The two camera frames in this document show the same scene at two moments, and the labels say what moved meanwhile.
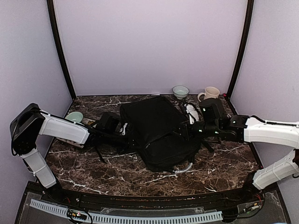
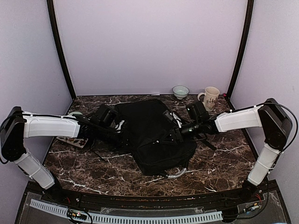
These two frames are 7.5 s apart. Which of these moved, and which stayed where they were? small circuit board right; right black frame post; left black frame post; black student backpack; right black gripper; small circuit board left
Moved: black student backpack; right black gripper
Stayed: right black frame post; left black frame post; small circuit board left; small circuit board right
